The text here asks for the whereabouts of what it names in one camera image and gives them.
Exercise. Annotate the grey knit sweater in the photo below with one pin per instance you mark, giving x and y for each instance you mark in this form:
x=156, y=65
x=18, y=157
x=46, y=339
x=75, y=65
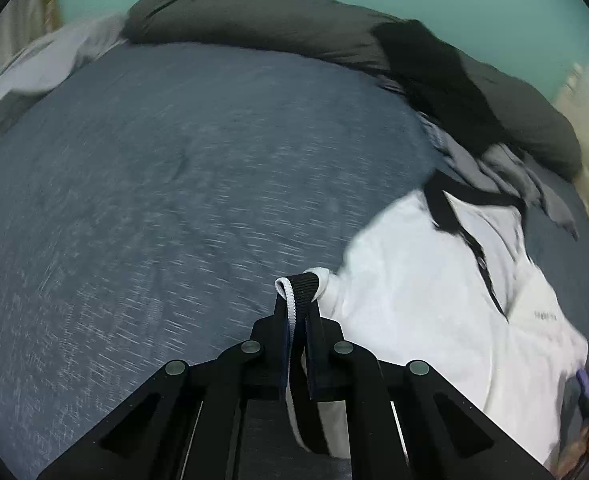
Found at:
x=499, y=169

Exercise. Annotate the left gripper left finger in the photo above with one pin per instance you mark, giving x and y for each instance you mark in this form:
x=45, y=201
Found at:
x=185, y=422

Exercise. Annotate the light grey blanket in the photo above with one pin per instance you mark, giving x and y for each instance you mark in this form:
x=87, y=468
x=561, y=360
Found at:
x=49, y=61

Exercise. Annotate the black garment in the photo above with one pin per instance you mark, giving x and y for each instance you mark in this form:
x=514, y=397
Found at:
x=431, y=74

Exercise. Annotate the white black-collared polo shirt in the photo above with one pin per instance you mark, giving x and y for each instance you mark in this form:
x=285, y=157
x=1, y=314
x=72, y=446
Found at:
x=442, y=275

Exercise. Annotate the blue patterned bed sheet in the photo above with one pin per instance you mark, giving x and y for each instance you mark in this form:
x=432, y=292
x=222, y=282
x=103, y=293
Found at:
x=148, y=204

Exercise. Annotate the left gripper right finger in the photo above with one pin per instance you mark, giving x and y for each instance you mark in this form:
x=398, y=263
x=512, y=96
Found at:
x=406, y=422

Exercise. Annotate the dark grey long pillow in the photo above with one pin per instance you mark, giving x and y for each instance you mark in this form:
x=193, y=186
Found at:
x=338, y=33

